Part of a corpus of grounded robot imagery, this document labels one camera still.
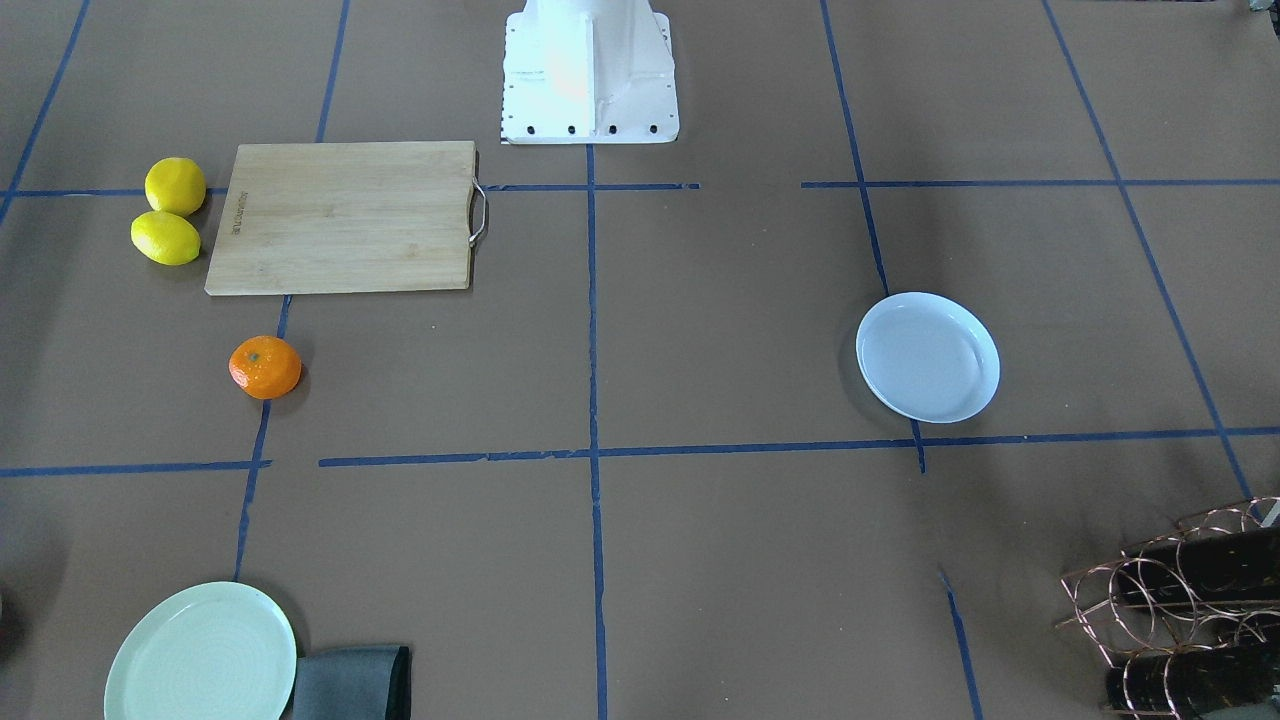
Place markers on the orange mandarin fruit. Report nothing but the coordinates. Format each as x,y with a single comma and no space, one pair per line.
265,367

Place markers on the dark wine bottle lower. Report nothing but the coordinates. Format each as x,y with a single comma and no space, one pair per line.
1237,682

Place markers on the light blue plate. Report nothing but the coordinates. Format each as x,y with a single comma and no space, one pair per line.
928,358

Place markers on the upper yellow lemon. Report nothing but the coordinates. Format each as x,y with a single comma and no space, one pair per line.
175,185

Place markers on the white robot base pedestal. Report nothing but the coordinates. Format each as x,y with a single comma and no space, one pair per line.
588,72

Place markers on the lower yellow lemon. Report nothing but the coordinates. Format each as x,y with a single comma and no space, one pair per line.
165,238

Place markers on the bamboo cutting board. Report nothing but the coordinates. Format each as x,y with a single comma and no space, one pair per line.
354,217

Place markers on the yellow lemon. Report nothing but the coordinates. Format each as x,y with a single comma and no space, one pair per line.
165,238
175,185

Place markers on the light green plate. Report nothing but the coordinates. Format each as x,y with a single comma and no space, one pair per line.
218,650

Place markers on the copper wire bottle rack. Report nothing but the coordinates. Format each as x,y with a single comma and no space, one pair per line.
1187,622

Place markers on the folded dark grey cloth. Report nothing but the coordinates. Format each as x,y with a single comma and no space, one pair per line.
357,682

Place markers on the dark wine bottle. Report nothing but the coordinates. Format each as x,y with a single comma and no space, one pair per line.
1237,682
1226,568

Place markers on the dark wine bottle upper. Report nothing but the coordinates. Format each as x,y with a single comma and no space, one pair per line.
1226,568

